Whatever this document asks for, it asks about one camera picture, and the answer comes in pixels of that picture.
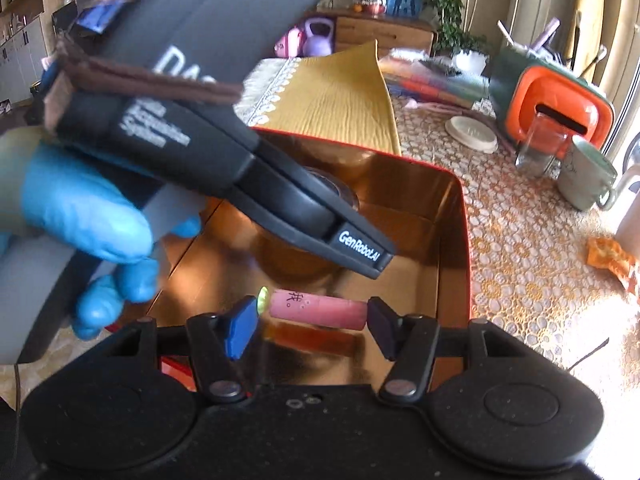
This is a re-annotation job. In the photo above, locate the pink cylindrical tube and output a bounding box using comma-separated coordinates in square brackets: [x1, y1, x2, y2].
[257, 287, 368, 330]

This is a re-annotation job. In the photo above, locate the blue gloved left hand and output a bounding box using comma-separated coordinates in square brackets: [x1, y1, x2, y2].
[0, 127, 204, 342]

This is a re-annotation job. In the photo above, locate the red metal tin box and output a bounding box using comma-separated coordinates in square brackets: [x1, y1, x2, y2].
[151, 130, 470, 402]

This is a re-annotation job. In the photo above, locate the yellow wood-grain mat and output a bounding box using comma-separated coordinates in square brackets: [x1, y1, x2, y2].
[234, 41, 400, 155]

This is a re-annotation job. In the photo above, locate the purple kettlebell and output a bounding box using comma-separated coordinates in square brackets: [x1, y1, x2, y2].
[303, 16, 334, 58]

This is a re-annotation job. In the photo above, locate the wooden sideboard cabinet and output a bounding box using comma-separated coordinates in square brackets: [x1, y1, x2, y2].
[305, 9, 437, 58]

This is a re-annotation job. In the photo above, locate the stack of colourful books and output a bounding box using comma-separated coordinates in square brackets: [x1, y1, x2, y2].
[378, 49, 489, 110]

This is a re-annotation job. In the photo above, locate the white round lid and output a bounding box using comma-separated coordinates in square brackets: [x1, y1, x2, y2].
[445, 116, 498, 154]

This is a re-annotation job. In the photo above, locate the orange snack wrapper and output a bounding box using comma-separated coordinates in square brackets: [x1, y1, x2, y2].
[586, 237, 639, 298]

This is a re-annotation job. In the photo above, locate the green potted plant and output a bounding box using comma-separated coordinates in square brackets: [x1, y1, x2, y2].
[423, 0, 487, 55]

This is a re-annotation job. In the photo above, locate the clear drinking glass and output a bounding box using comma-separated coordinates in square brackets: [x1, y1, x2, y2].
[514, 113, 567, 178]

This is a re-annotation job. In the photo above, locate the pale green ceramic mug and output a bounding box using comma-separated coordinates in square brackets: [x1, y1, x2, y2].
[556, 136, 617, 211]

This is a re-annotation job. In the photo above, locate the white thermos jug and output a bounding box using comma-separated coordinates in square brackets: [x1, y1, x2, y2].
[614, 164, 640, 259]

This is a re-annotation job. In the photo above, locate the orange green tissue box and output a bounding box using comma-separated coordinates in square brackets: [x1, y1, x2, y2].
[489, 47, 614, 148]

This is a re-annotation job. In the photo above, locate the yellow curtain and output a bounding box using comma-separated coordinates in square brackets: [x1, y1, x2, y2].
[564, 0, 604, 81]

